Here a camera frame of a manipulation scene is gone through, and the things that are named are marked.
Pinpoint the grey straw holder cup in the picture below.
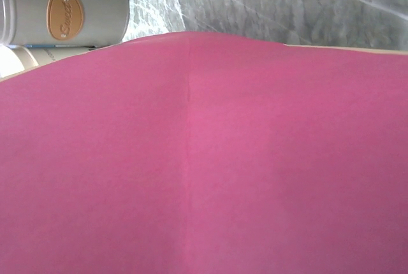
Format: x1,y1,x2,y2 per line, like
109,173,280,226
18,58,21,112
1,0,129,47

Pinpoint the pink white paper bag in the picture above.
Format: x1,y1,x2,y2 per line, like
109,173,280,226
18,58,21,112
1,32,407,273

